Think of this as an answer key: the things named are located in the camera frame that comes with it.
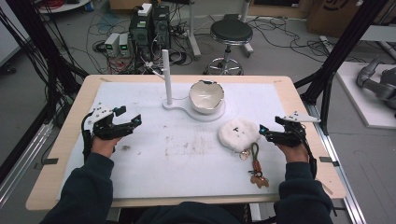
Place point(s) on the cardboard box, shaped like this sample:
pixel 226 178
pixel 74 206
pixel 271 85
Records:
pixel 333 15

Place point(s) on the white fluffy pouch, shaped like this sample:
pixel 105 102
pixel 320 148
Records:
pixel 238 135

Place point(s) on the wooden table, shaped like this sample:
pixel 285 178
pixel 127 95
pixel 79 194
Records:
pixel 77 118

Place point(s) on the grey power supply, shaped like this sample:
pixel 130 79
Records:
pixel 111 43
pixel 124 45

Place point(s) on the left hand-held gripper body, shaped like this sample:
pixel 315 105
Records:
pixel 104 127

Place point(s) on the person's right hand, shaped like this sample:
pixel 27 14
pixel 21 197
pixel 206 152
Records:
pixel 295 153

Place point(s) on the person's left hand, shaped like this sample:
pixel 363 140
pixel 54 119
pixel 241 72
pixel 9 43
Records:
pixel 104 146

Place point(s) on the white stand with pole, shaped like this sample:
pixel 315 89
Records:
pixel 168 81

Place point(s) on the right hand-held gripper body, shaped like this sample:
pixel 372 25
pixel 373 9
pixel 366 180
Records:
pixel 292 135

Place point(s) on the person's torso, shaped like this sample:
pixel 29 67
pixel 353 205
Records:
pixel 193 214

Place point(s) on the black computer tower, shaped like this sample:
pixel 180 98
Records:
pixel 162 26
pixel 141 31

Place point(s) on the black round stool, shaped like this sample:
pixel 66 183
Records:
pixel 231 31

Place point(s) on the white table mat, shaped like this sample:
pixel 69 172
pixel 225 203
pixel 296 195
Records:
pixel 155 161

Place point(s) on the white ceramic bowl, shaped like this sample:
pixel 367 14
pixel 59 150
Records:
pixel 206 97

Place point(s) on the white floor platform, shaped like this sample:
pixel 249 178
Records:
pixel 358 102

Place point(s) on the aluminium rail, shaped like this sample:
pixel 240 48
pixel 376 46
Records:
pixel 345 186
pixel 21 161

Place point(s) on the black frame post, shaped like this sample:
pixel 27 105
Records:
pixel 342 46
pixel 34 40

